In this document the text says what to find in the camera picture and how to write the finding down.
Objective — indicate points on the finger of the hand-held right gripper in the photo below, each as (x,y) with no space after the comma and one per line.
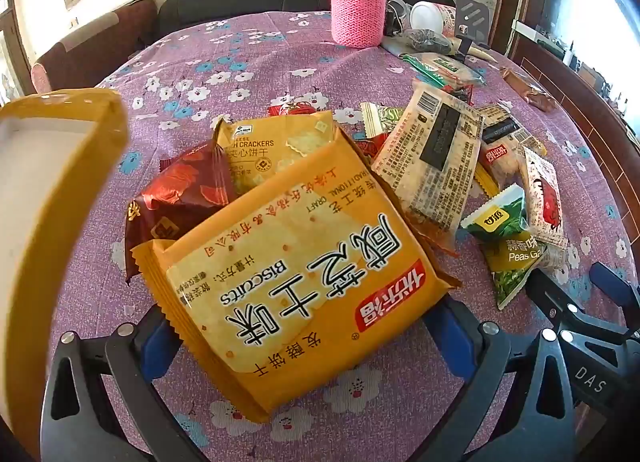
(617,287)
(552,294)

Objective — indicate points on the yellow strip packet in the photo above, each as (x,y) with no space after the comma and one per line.
(484,179)

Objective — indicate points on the yellow cardboard box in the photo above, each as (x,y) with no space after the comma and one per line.
(60,202)

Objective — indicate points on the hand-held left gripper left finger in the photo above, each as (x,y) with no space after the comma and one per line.
(155,349)

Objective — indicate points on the red black candy packet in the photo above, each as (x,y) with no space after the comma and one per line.
(370,144)

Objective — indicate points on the brown armchair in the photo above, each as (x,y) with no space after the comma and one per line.
(100,42)

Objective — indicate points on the dark red snack packet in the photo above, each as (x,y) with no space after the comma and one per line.
(185,192)

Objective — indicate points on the large yellow biscuit packet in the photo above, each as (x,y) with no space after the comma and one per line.
(280,272)

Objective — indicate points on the clear rice cracker packet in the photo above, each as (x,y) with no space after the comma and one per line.
(430,157)

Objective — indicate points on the long red biscuit packet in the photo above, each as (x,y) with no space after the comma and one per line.
(295,107)

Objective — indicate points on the glass jar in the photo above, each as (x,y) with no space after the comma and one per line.
(397,14)

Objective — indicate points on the wall switch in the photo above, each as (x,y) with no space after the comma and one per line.
(75,22)

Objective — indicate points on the brown candy packet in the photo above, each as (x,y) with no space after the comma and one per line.
(530,89)

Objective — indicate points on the round cracker packet green label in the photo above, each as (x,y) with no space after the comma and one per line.
(445,67)

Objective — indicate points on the green peas packet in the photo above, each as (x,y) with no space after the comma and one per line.
(505,247)

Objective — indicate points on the white red snack packet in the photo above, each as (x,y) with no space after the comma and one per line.
(545,197)

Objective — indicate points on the clear plastic bag with cup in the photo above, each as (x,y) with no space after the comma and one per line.
(427,39)

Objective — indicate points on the white cup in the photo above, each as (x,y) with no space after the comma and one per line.
(432,17)

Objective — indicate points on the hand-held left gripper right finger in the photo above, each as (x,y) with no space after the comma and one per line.
(452,329)

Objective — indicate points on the grey phone stand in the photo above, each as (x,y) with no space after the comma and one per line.
(472,17)

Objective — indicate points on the brown bread snack packet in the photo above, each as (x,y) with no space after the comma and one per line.
(505,142)

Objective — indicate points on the green white wafer packet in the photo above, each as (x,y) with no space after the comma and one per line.
(385,117)

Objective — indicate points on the small yellow cracker packet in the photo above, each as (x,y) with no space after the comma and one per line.
(270,147)

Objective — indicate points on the red black snack packet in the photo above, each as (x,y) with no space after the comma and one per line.
(457,92)

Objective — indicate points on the purple floral tablecloth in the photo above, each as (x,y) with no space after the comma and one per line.
(280,67)

